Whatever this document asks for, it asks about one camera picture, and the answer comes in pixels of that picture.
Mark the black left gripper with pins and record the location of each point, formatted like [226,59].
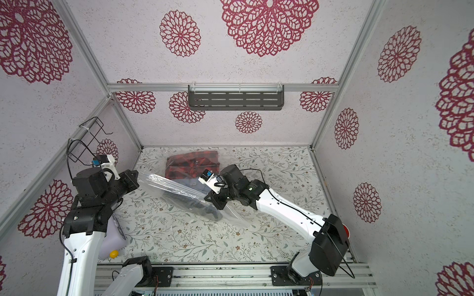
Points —
[130,182]

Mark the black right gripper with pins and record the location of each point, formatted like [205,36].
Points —
[218,194]

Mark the dark grey striped shirt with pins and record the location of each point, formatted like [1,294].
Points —
[193,205]

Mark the red black plaid shirt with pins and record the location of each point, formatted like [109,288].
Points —
[191,165]

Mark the clear plastic vacuum bag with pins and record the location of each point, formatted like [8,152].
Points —
[151,167]

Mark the light blue shirt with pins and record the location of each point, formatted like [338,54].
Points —
[194,184]

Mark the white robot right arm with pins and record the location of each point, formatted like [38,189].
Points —
[328,237]

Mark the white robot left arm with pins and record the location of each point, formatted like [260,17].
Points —
[85,226]

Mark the lavender toaster with yellow knobs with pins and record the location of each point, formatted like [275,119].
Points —
[114,241]

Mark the red and white mug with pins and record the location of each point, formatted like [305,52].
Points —
[347,231]

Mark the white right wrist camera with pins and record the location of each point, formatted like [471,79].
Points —
[213,182]

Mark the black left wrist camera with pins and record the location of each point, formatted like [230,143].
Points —
[107,164]

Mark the black wire wall rack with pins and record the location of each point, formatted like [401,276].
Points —
[79,148]

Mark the grey slotted wall shelf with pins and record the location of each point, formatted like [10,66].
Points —
[236,98]

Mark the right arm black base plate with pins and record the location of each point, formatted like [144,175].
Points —
[284,276]

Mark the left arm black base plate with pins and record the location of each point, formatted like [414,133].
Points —
[161,276]

